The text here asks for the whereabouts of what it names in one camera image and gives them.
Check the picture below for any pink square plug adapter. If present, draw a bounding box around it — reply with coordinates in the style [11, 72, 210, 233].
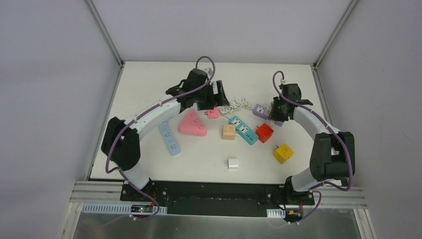
[205, 107, 219, 119]

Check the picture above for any purple socket adapter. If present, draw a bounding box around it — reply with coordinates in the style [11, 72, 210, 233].
[252, 104, 284, 127]

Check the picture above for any red cube plug adapter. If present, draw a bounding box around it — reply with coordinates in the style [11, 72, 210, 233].
[255, 123, 274, 143]

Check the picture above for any pink triangular plug adapter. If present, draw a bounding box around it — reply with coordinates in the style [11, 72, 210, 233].
[178, 109, 208, 136]

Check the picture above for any beige wooden cube adapter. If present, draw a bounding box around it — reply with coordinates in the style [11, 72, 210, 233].
[222, 124, 236, 140]

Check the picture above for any teal power strip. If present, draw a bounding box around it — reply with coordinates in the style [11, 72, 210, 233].
[228, 116, 258, 145]

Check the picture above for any yellow cube plug adapter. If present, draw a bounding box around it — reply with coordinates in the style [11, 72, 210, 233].
[273, 143, 294, 164]

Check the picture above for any light blue power strip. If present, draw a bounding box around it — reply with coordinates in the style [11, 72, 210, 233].
[158, 121, 181, 156]

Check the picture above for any white USB charger block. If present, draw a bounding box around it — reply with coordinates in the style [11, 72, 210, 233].
[226, 158, 239, 170]

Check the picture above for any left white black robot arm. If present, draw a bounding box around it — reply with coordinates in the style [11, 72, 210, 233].
[101, 68, 229, 201]

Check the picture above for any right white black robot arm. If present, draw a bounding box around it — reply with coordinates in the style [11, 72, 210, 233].
[269, 84, 355, 204]

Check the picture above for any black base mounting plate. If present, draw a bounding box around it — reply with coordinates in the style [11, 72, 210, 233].
[120, 181, 315, 218]

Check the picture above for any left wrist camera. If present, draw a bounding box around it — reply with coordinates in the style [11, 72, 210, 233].
[203, 67, 213, 77]

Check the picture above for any white coiled power cord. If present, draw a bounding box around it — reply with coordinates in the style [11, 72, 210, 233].
[219, 98, 254, 116]

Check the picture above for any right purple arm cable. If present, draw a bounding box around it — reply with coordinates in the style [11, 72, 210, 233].
[272, 70, 355, 225]

